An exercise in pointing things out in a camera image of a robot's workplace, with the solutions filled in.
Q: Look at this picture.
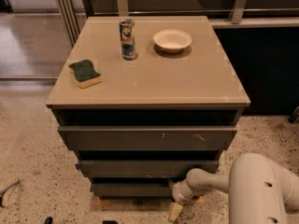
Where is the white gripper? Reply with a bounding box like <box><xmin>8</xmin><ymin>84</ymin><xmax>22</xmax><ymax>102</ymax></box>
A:
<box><xmin>168</xmin><ymin>180</ymin><xmax>200</xmax><ymax>222</ymax></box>

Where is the grey drawer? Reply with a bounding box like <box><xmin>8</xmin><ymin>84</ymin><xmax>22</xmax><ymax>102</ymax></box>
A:
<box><xmin>91</xmin><ymin>183</ymin><xmax>172</xmax><ymax>197</ymax></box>
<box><xmin>76</xmin><ymin>160</ymin><xmax>219</xmax><ymax>178</ymax></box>
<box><xmin>58</xmin><ymin>126</ymin><xmax>237</xmax><ymax>151</ymax></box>

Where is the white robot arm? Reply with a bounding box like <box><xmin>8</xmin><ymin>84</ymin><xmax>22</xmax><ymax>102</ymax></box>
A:
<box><xmin>169</xmin><ymin>153</ymin><xmax>299</xmax><ymax>224</ymax></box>

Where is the grey drawer cabinet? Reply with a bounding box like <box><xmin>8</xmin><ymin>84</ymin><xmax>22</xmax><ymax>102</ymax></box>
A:
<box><xmin>47</xmin><ymin>16</ymin><xmax>250</xmax><ymax>188</ymax></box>

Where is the black object floor bottom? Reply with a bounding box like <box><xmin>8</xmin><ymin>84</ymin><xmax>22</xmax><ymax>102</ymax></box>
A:
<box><xmin>44</xmin><ymin>217</ymin><xmax>53</xmax><ymax>224</ymax></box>

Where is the black object floor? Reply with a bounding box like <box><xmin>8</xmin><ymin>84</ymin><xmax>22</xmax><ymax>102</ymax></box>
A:
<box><xmin>44</xmin><ymin>217</ymin><xmax>53</xmax><ymax>224</ymax></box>
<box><xmin>288</xmin><ymin>106</ymin><xmax>299</xmax><ymax>124</ymax></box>

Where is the black object floor right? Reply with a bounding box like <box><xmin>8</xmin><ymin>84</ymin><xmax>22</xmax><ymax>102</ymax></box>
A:
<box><xmin>288</xmin><ymin>106</ymin><xmax>299</xmax><ymax>124</ymax></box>

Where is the green yellow sponge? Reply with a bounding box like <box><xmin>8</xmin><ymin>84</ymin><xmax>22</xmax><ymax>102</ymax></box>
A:
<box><xmin>68</xmin><ymin>60</ymin><xmax>102</xmax><ymax>89</ymax></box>

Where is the white bowl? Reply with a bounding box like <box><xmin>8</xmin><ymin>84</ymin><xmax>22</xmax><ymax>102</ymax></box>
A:
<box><xmin>153</xmin><ymin>29</ymin><xmax>192</xmax><ymax>54</ymax></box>

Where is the printed drink can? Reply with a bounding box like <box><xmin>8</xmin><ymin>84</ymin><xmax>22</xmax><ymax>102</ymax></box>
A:
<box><xmin>119</xmin><ymin>19</ymin><xmax>137</xmax><ymax>61</ymax></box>

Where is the metal railing with wood top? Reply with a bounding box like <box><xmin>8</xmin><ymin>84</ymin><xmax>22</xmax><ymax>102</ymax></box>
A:
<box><xmin>57</xmin><ymin>0</ymin><xmax>299</xmax><ymax>41</ymax></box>

